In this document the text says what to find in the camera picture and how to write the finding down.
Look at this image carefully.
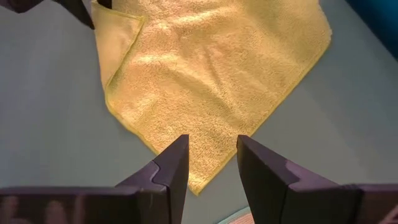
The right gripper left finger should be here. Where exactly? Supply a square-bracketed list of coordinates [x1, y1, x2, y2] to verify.
[0, 134, 190, 224]

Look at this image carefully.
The blue plastic bin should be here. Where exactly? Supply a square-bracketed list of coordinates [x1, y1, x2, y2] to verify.
[344, 0, 398, 62]

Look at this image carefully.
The yellow microfiber towel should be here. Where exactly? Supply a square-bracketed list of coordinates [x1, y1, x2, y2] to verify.
[90, 0, 333, 197]

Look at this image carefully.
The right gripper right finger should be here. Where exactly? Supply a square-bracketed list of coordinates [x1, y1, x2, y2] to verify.
[236, 134, 398, 224]

